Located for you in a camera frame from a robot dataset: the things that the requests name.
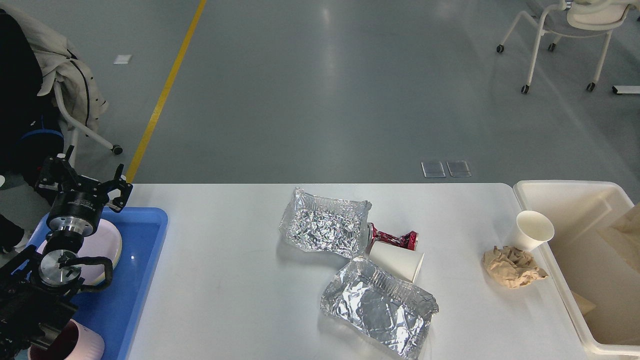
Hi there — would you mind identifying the crumpled foil tray upper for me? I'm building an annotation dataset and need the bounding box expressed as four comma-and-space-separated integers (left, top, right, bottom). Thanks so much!
279, 187, 372, 259

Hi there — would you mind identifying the blue plastic tray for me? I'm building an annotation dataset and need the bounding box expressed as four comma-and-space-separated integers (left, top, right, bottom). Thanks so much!
15, 206, 169, 360

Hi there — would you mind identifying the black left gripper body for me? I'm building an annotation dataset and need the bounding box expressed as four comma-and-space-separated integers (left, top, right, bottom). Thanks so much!
46, 191, 110, 238

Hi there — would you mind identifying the white plastic bin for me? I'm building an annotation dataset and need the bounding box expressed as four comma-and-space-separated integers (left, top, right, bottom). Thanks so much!
513, 180, 639, 358

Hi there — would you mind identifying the white paper cup lying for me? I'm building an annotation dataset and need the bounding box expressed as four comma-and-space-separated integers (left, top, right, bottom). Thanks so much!
368, 241, 425, 283

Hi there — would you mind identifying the crumpled brown paper ball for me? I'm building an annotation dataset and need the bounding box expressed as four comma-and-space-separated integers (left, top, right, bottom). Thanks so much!
482, 246, 549, 289

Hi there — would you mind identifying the white chair on casters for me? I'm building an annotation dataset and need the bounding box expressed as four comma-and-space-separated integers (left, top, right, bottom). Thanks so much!
496, 0, 639, 94

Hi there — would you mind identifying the pink ribbed mug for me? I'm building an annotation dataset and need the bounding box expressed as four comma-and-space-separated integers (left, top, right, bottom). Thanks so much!
27, 319, 105, 360

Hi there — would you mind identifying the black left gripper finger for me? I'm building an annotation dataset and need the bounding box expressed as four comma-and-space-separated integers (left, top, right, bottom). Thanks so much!
35, 145, 82, 192
97, 163, 133, 214

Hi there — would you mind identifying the beige jacket on chair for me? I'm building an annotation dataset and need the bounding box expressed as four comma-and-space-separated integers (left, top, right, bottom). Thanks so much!
1, 3, 109, 132

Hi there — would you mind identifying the yellow plate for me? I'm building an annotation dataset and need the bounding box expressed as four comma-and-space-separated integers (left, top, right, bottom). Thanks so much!
94, 239, 122, 291

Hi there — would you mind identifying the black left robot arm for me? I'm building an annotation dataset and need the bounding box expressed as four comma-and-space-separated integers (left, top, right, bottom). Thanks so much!
0, 146, 133, 360

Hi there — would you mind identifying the pink plate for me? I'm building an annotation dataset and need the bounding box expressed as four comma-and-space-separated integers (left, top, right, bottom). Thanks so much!
38, 219, 122, 287

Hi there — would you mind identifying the crumpled foil tray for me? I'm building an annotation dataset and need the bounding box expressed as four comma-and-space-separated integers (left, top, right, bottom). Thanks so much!
279, 187, 372, 259
320, 256, 439, 360

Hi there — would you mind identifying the crumpled foil tray lower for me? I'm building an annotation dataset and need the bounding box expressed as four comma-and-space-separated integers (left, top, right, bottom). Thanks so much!
320, 256, 439, 360

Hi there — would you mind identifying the person in black clothes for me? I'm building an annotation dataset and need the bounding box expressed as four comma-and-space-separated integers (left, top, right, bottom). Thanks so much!
0, 10, 66, 253

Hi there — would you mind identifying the white chair with jacket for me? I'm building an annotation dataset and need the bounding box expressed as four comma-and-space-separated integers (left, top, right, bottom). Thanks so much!
52, 80, 123, 155

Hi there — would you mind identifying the white paper cup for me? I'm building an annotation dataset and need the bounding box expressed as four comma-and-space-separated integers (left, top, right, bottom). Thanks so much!
505, 210, 555, 252
368, 241, 425, 283

